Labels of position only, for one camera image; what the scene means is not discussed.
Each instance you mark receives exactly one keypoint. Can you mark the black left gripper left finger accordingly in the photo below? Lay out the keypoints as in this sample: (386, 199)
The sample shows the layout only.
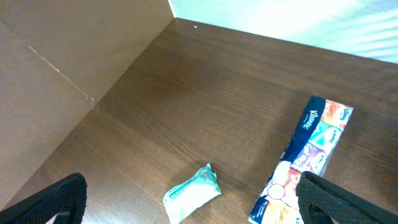
(63, 201)

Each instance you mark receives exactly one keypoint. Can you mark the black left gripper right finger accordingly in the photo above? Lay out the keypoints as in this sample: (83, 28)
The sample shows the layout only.
(321, 201)

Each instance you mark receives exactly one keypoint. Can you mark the colourful Kleenex tissue pack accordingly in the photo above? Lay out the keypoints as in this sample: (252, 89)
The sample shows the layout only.
(311, 145)

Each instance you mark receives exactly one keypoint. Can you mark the teal wet wipes packet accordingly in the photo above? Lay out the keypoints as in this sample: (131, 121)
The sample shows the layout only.
(182, 200)

